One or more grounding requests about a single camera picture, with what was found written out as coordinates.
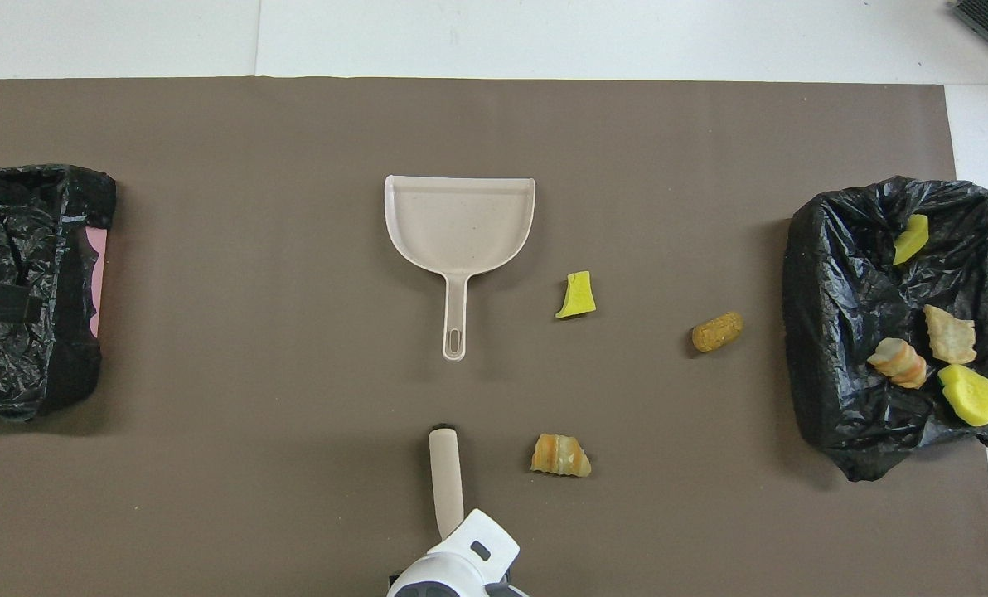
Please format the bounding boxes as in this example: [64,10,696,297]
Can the beige plastic dustpan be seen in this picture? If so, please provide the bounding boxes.
[384,174,537,362]

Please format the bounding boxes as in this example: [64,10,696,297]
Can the beige hand brush black bristles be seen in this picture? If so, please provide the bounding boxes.
[428,425,467,541]

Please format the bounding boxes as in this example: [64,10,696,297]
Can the yellow sponge wedge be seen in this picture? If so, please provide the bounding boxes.
[555,271,598,320]

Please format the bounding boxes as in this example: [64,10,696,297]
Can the orange striped foam chunk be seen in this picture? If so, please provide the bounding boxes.
[530,433,592,479]

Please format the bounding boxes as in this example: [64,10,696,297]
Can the orange-brown foam cylinder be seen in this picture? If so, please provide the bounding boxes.
[692,311,744,354]

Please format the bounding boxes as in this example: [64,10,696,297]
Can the cream ribbed foam chunk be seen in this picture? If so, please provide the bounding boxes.
[866,337,928,390]

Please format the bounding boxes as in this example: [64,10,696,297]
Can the green and yellow sponge piece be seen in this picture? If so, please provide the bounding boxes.
[892,214,931,267]

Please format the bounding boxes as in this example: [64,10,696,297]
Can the pale beige foam chunk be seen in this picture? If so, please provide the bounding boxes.
[923,304,978,366]

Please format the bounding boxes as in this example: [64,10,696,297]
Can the bright yellow foam block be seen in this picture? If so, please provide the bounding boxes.
[937,363,988,428]

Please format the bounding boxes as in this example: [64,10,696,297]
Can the black bag over pink bin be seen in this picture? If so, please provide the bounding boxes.
[0,164,117,424]

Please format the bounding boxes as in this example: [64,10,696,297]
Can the pink plastic bin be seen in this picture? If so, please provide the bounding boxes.
[86,228,109,338]

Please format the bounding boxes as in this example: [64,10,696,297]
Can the crumpled black trash bag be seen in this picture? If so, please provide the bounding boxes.
[782,176,988,483]

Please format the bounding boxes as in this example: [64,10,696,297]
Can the brown paper table mat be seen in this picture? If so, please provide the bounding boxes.
[0,77,988,597]

